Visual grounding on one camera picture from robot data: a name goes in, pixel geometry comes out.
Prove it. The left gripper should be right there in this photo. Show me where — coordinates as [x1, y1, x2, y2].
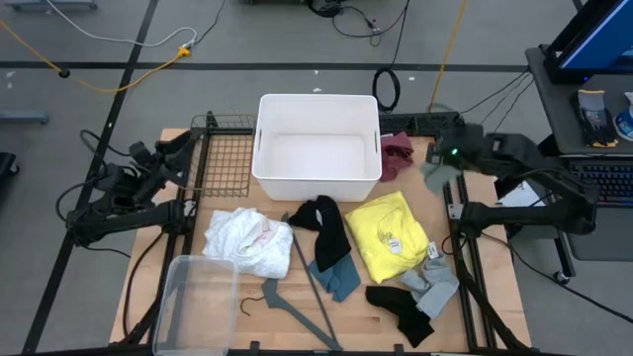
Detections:
[129, 129, 199, 175]

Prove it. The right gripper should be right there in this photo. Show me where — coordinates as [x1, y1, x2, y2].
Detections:
[427, 123, 489, 172]

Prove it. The maroon cloth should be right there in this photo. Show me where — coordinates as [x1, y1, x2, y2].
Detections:
[379, 131, 415, 183]

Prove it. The white shirt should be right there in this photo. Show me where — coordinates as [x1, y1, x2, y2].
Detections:
[201, 206, 295, 281]

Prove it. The yellow t-shirt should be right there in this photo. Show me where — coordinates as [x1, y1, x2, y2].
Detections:
[344, 190, 430, 286]

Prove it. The light blue knit sock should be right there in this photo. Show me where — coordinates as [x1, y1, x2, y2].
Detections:
[399, 241, 461, 320]

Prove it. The long black cloth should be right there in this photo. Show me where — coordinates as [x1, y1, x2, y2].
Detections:
[287, 194, 353, 274]

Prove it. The black sock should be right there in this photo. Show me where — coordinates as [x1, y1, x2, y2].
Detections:
[364, 285, 436, 349]

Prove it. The teal cloth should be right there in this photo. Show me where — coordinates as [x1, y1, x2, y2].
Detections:
[309, 252, 362, 304]

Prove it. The black power strip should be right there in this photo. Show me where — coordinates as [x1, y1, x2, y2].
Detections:
[379, 112, 461, 134]

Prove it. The white paper sheet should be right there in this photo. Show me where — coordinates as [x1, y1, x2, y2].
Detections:
[497, 180, 545, 209]

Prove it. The grey equipment cart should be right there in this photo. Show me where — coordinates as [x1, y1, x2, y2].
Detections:
[524, 44, 633, 286]

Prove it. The grey work glove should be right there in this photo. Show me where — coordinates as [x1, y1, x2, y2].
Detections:
[576, 88, 619, 148]

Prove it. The white plastic bin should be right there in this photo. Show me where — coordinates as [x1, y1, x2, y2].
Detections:
[250, 92, 383, 203]

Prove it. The clear plastic container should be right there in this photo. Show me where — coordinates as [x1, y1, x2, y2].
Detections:
[151, 254, 238, 356]

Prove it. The black backlit keyboard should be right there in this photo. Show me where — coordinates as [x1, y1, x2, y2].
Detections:
[568, 160, 633, 207]

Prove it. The grey furniture foot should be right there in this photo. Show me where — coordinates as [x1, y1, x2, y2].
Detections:
[4, 0, 99, 12]
[0, 109, 50, 125]

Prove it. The white wipes tub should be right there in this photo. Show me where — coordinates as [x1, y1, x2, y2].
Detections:
[612, 91, 633, 142]

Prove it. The grey clothes hanger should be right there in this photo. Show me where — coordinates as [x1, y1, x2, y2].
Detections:
[240, 212, 344, 353]

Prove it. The black chair base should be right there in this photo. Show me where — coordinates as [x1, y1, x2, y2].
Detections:
[0, 151, 20, 189]

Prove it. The computer monitor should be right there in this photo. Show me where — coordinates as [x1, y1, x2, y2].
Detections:
[543, 0, 633, 85]

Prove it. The dark wire basket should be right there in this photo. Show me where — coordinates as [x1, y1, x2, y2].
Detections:
[190, 112, 256, 199]

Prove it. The orange floor cable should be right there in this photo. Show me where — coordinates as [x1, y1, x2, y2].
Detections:
[427, 0, 469, 113]

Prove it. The yellow extension cable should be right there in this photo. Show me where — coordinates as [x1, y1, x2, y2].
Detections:
[0, 19, 192, 94]

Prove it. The coiled black cable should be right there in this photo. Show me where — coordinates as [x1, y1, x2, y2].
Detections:
[371, 0, 411, 114]

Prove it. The white floor cable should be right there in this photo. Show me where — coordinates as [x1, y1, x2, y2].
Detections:
[46, 0, 198, 49]

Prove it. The black aluminium frame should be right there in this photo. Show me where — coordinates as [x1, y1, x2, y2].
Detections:
[111, 111, 540, 356]

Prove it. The black cable bundle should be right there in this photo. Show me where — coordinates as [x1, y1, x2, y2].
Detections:
[306, 0, 409, 48]

